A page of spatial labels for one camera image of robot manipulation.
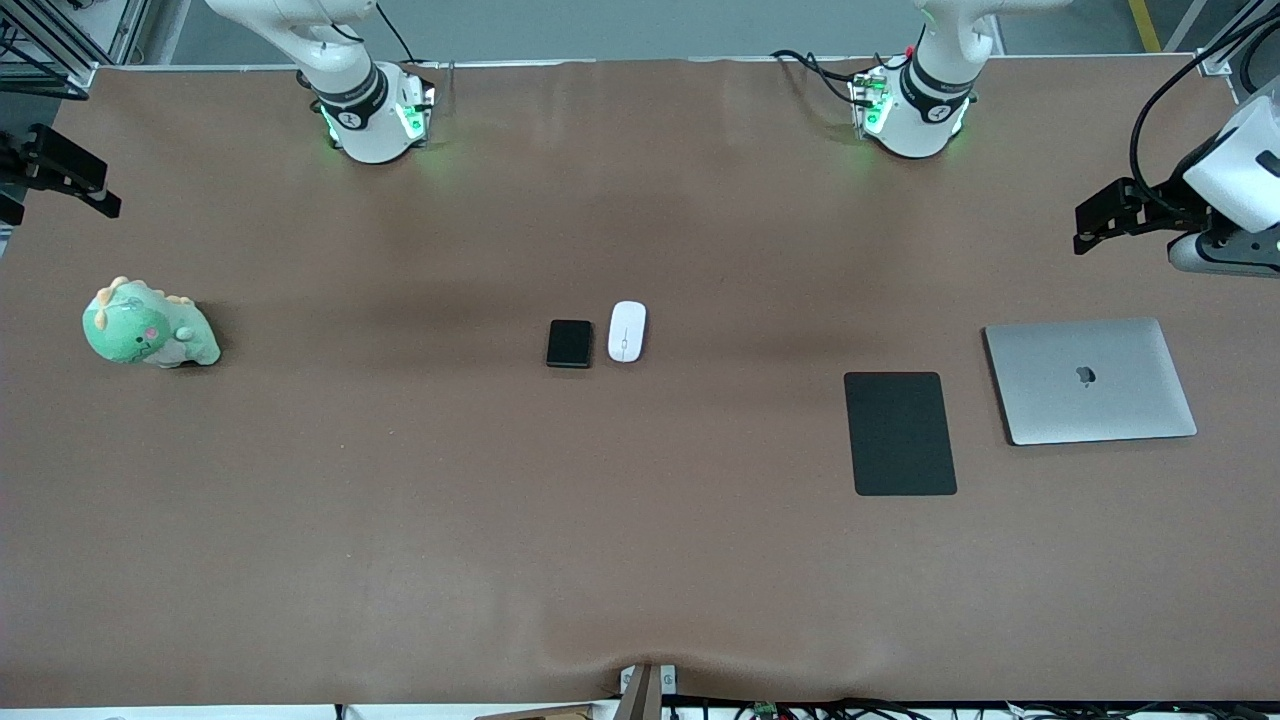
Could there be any black phone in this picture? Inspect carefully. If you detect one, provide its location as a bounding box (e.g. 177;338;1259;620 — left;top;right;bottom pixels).
546;319;594;370

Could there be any white computer mouse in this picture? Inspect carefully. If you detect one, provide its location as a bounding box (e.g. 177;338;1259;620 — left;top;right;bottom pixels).
607;300;648;364

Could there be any black mouse pad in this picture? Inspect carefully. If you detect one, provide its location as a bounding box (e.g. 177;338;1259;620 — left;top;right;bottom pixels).
843;371;959;498

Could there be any green dinosaur plush toy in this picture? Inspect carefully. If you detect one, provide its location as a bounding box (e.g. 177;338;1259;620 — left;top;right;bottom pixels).
82;276;222;369

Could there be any silver laptop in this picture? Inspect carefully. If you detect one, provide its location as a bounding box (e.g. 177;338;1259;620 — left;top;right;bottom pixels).
983;317;1199;447

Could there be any brown table cover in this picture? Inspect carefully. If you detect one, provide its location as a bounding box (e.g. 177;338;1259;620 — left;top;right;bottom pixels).
0;55;1280;707

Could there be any aluminium frame post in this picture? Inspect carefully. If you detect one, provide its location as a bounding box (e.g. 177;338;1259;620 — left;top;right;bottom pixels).
1195;0;1280;77
0;0;151;101

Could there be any black right base cable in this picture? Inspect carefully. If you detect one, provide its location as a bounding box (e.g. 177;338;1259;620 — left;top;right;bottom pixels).
375;0;421;65

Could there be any black base cable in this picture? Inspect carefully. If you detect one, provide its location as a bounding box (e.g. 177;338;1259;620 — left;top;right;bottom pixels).
770;48;867;107
375;0;421;65

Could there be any black left base cable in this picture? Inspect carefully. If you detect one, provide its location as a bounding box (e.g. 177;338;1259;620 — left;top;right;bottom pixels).
770;48;867;107

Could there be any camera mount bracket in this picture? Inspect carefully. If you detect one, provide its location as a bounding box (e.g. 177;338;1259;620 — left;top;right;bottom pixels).
618;662;679;720

